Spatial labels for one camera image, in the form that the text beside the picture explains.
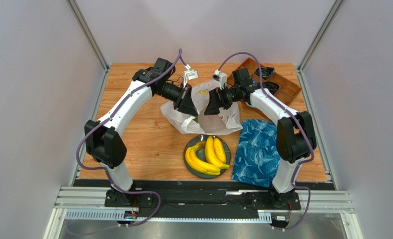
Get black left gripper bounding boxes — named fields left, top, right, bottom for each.
left=156, top=83, right=198, bottom=118

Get white plastic bag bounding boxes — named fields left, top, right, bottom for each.
left=160, top=80, right=243, bottom=136

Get yellow fake banana bunch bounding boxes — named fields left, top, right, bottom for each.
left=185, top=141, right=221, bottom=176

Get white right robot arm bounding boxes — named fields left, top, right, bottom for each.
left=204, top=68, right=317, bottom=195

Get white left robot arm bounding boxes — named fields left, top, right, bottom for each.
left=79, top=58, right=198, bottom=200

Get blue patterned cloth bag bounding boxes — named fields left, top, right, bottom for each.
left=232, top=119, right=280, bottom=188

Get black rolled sock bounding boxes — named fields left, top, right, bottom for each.
left=263, top=81, right=280, bottom=95

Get dark rolled sock upper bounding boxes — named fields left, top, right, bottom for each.
left=255, top=66, right=275, bottom=80

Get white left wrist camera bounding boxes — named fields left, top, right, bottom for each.
left=182, top=69, right=199, bottom=87

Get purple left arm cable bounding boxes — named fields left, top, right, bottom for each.
left=76, top=48, right=192, bottom=228

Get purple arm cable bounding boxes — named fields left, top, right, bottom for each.
left=76, top=48, right=192, bottom=228
left=216, top=51, right=316, bottom=231

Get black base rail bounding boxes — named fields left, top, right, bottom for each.
left=73, top=179, right=336, bottom=220

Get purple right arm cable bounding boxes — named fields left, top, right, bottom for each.
left=216, top=51, right=316, bottom=231

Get aluminium frame base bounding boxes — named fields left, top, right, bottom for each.
left=44, top=187, right=362, bottom=239

